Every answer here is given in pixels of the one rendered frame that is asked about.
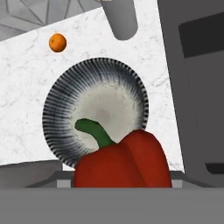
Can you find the black striped white bowl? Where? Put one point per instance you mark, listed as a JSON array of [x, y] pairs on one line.
[[102, 96]]

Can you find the dark grey microwave oven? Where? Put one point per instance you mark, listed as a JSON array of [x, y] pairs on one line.
[[201, 102]]

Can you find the grey sink basin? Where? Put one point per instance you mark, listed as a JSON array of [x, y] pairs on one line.
[[26, 172]]

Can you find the grey tap spout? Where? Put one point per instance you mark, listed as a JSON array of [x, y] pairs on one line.
[[122, 17]]

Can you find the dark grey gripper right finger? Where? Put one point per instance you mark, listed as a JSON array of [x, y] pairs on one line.
[[176, 183]]

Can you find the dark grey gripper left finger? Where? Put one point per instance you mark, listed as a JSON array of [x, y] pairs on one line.
[[63, 183]]

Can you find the red bell pepper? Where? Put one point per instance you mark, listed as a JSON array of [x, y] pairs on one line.
[[122, 166]]

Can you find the orange fruit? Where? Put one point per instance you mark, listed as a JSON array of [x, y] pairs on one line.
[[57, 43]]

